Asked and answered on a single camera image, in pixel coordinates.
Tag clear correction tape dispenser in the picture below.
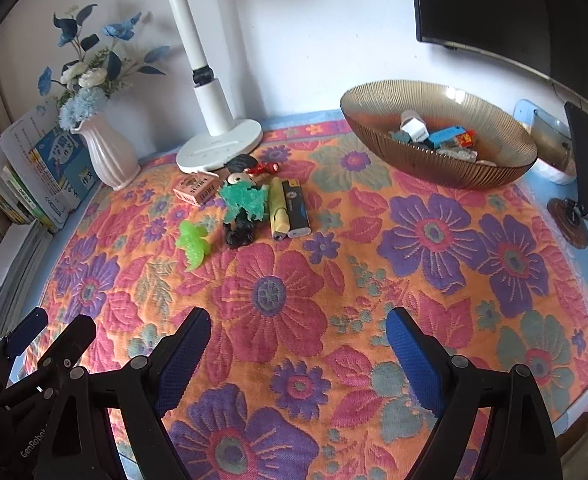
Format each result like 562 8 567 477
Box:
436 146 477 162

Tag white desk lamp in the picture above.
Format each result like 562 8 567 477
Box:
82 0 263 173

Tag row of books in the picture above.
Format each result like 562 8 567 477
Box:
0 97 102 233

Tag black monitor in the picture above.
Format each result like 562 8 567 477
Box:
406 0 588 93

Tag brown ribbed glass bowl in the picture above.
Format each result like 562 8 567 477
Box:
340 80 539 191

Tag black lighter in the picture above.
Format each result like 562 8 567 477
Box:
280 179 313 239

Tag white ribbed vase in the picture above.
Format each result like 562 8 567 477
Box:
71 115 140 191

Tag pink card box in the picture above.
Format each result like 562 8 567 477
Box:
173 171 219 206

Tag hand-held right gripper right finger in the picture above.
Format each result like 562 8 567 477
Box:
385 307 560 480

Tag teal translucent toy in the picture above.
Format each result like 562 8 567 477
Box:
218 181 269 226

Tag stack of white booklets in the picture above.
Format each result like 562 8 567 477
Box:
0 220 54 336

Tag black-haired red figurine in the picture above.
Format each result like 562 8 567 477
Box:
225 154 282 177

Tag black toy figure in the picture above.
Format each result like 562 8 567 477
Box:
224 217 259 250

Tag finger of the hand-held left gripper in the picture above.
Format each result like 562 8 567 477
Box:
0 307 49 376
38 315 97 377

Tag round wooden phone stand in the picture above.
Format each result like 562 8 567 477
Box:
546 197 588 250

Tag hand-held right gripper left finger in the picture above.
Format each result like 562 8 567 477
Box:
38 307 212 480

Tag floral woven cloth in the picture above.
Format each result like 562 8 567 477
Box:
16 110 588 480

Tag blue and white artificial flowers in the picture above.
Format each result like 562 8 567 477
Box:
38 4 172 133

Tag green translucent toy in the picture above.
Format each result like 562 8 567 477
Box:
176 221 209 271

